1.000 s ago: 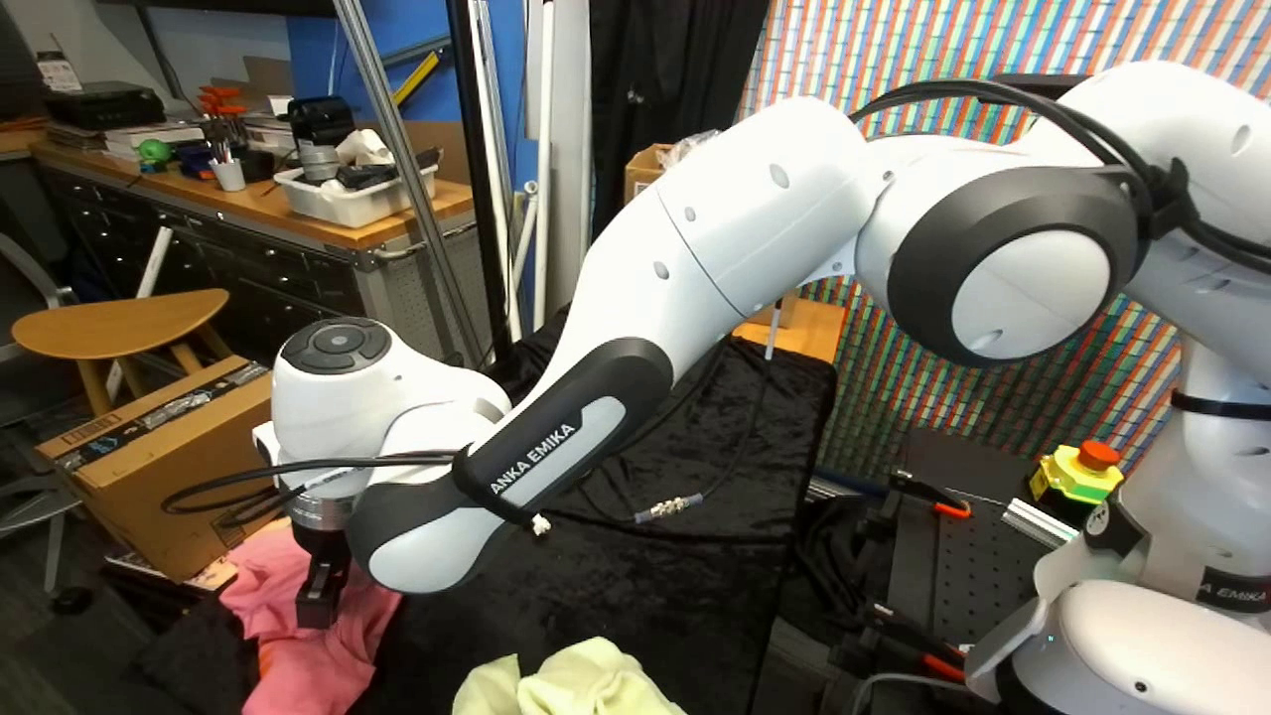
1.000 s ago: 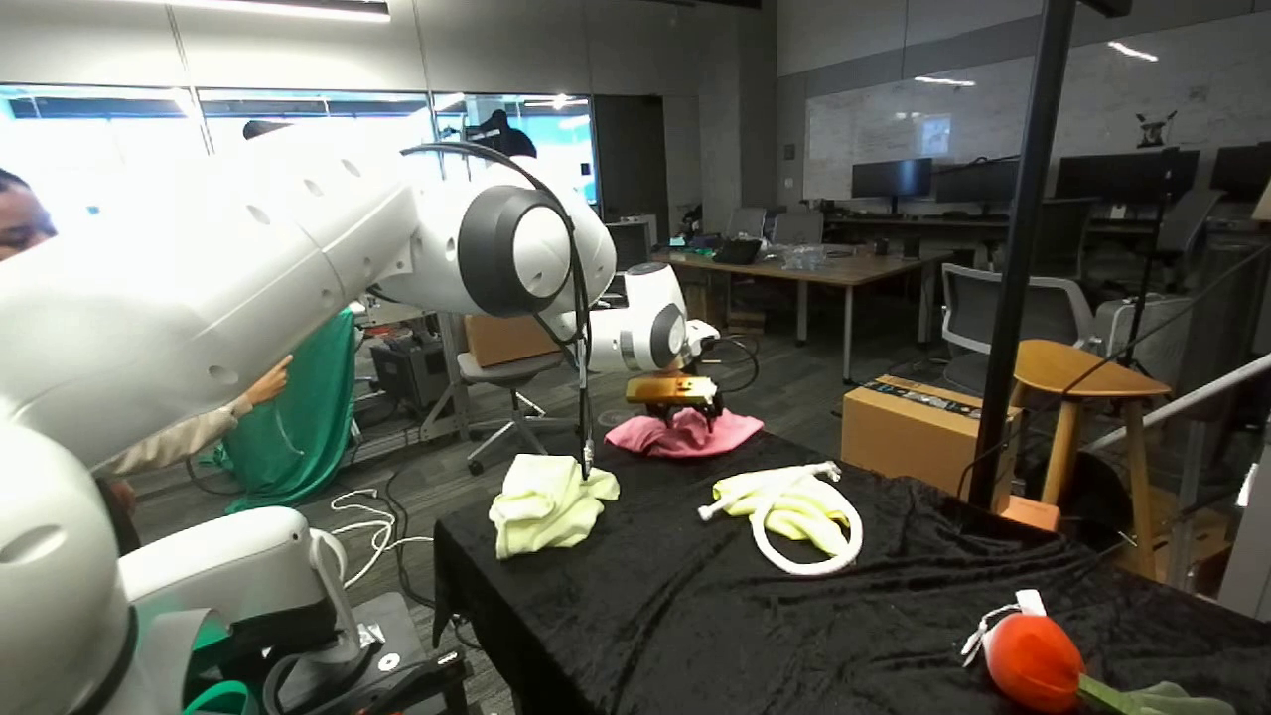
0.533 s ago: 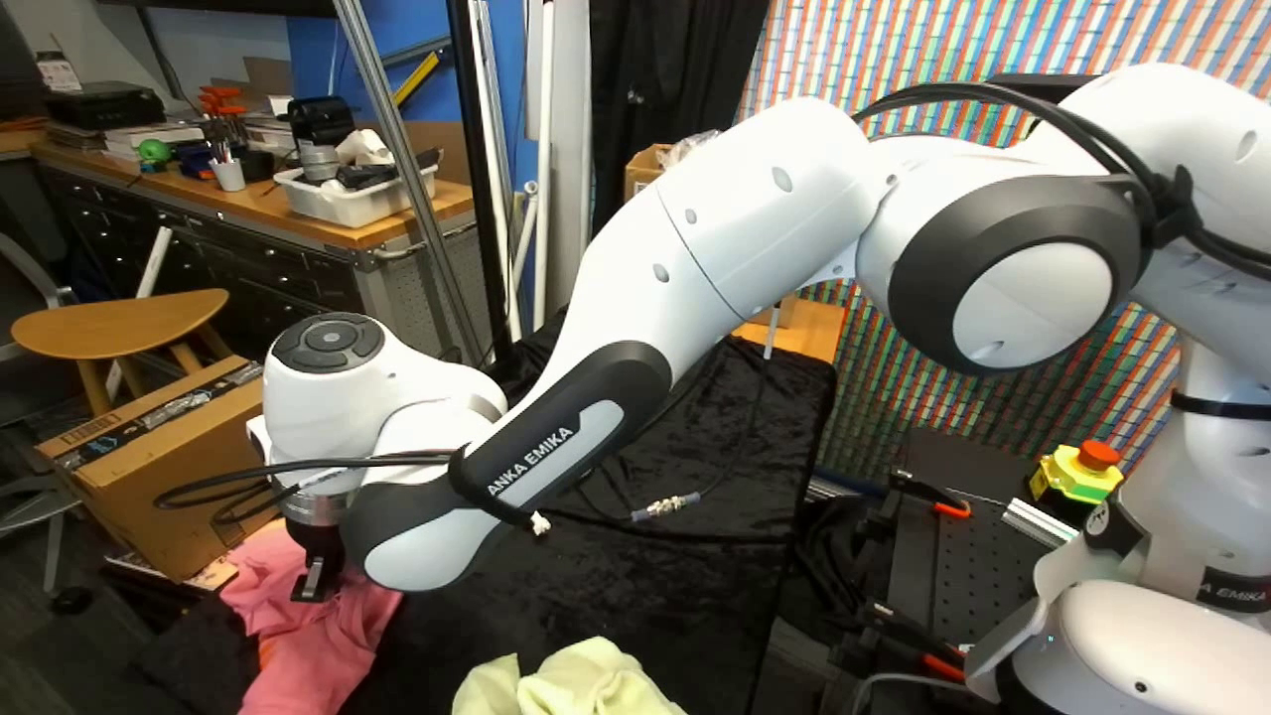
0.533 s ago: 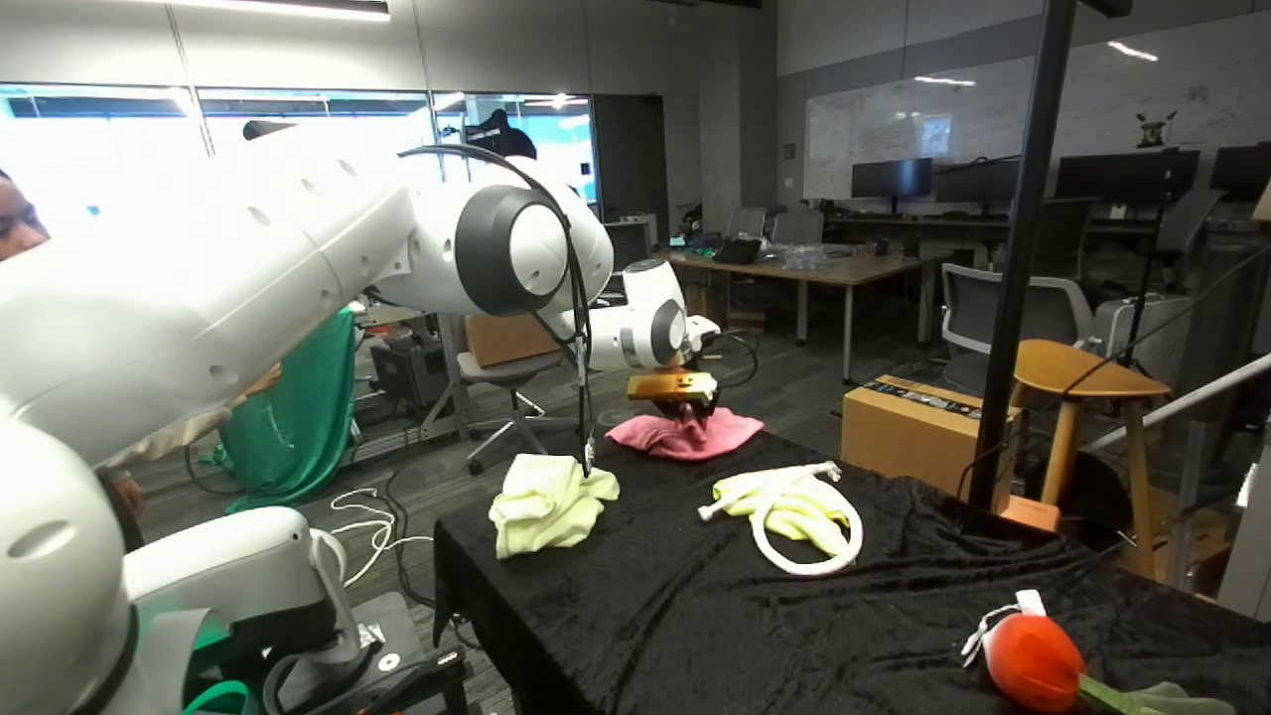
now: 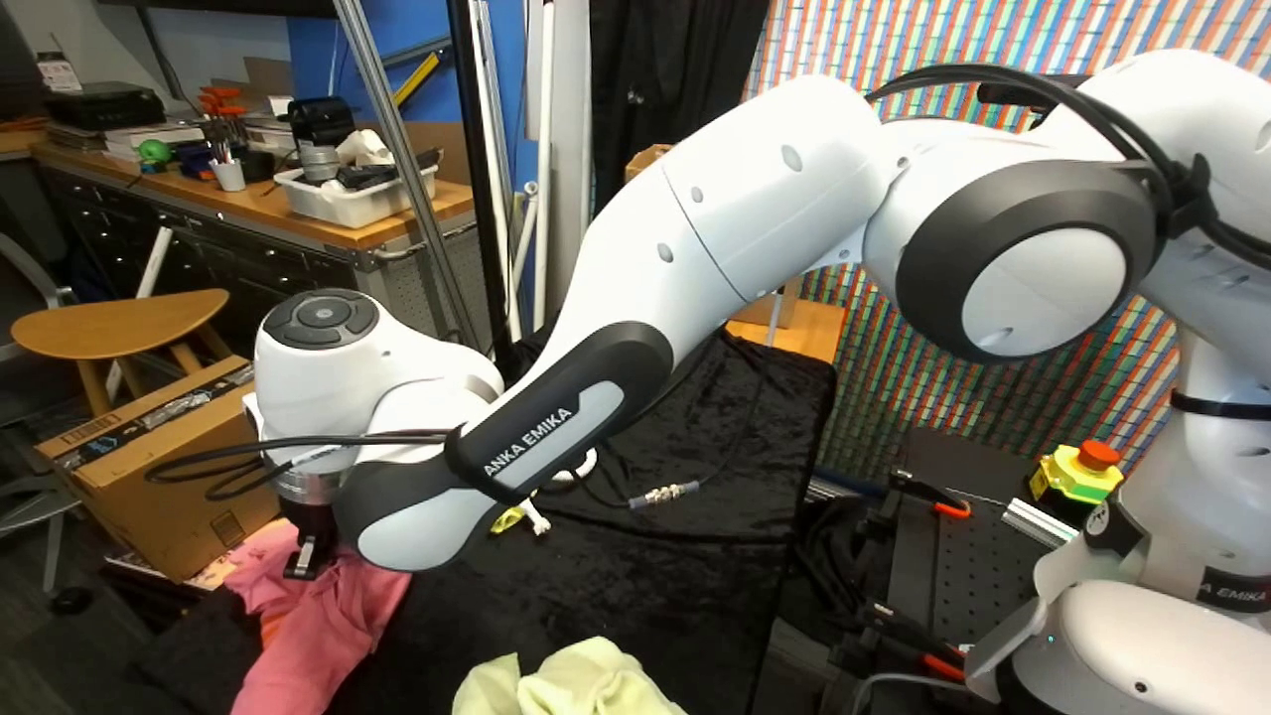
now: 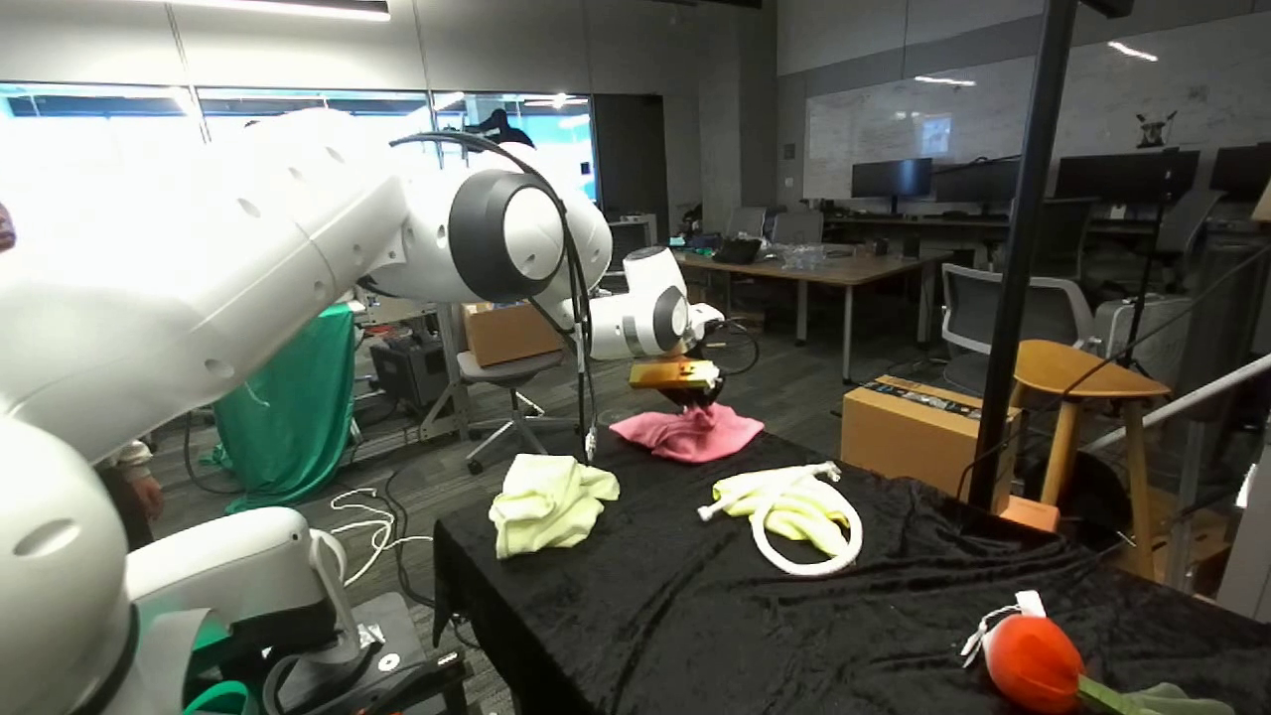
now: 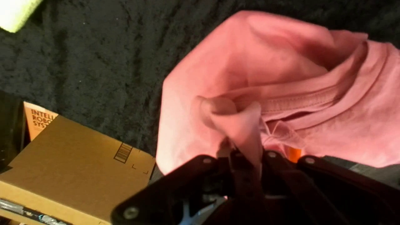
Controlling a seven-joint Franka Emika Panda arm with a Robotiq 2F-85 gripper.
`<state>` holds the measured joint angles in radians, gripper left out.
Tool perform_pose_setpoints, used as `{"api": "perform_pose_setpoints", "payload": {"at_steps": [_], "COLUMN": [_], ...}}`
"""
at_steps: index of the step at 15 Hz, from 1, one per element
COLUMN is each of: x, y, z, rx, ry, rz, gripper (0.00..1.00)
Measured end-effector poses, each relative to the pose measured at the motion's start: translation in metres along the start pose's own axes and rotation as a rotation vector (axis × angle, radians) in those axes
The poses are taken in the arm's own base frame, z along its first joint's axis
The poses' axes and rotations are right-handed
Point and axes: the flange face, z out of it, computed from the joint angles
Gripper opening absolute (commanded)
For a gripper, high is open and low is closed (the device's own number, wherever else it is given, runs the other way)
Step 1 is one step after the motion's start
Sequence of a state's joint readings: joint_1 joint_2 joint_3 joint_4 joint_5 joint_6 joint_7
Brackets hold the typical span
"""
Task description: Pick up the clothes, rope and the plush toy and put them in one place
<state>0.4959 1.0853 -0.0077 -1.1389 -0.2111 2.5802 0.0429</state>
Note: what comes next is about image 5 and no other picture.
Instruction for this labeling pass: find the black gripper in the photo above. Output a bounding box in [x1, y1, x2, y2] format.
[276, 460, 348, 583]

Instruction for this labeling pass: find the pink cloth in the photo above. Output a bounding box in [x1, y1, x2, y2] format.
[215, 516, 413, 715]

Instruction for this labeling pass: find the cardboard box with black tape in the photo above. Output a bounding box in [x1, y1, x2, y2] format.
[37, 352, 301, 583]

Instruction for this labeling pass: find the cream white cloth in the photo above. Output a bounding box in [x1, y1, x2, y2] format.
[447, 634, 688, 715]

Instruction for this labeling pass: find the wooden stool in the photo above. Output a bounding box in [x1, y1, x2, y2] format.
[6, 281, 239, 415]

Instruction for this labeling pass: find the wooden top grey workbench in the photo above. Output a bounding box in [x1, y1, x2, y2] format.
[0, 116, 497, 432]

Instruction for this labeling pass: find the white plastic tray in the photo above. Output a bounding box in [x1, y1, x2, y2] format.
[268, 157, 442, 231]

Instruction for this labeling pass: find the black velvet table cloth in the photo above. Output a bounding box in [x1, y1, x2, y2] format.
[133, 293, 847, 715]

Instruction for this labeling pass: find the white cup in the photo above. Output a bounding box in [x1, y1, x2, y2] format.
[205, 149, 251, 195]

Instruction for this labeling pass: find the silver aluminium pole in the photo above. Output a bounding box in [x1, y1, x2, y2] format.
[331, 0, 489, 350]

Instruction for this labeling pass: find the black vertical pole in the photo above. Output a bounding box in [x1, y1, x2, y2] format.
[442, 0, 526, 362]

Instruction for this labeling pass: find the black round appliance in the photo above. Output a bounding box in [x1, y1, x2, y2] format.
[280, 92, 358, 182]

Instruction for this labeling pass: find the small green object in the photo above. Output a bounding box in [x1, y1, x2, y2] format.
[131, 129, 178, 175]

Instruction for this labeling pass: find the orange desk object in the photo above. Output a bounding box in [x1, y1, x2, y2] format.
[193, 74, 258, 128]

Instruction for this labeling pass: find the black printer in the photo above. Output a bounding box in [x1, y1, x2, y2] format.
[39, 80, 172, 133]

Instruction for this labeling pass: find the blue backdrop board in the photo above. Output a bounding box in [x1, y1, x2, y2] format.
[280, 0, 548, 190]

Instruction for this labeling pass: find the white hanging curtain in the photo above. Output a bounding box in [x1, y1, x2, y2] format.
[520, 0, 595, 320]

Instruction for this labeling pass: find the black hanging curtain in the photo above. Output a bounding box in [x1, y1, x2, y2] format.
[589, 0, 779, 201]

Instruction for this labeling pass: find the black optical breadboard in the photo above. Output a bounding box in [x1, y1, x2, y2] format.
[877, 432, 1064, 667]

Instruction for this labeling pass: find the silver metal bar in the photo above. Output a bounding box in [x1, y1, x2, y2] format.
[1000, 491, 1086, 548]

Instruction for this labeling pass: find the yellow emergency stop button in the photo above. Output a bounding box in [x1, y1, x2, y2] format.
[1030, 432, 1129, 506]

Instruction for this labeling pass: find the black cable with silver connector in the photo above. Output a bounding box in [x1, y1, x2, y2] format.
[139, 300, 798, 518]

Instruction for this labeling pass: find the orange handled black clamp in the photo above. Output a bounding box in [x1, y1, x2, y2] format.
[857, 598, 970, 685]
[887, 469, 975, 524]

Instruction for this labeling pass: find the thick black elbow cable bundle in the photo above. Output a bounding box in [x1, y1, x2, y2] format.
[867, 55, 1271, 271]

